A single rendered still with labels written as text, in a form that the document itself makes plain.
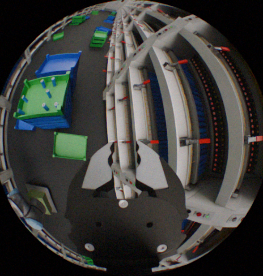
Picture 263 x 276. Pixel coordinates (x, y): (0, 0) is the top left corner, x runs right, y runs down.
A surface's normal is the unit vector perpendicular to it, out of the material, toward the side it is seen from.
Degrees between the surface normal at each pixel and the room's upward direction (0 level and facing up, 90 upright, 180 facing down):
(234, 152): 108
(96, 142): 0
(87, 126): 0
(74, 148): 0
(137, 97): 18
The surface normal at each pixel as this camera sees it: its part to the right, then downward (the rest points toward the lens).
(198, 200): -0.08, -1.00
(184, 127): 0.25, -0.01
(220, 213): -0.84, 0.07
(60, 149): 0.54, -0.04
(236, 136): -0.96, 0.08
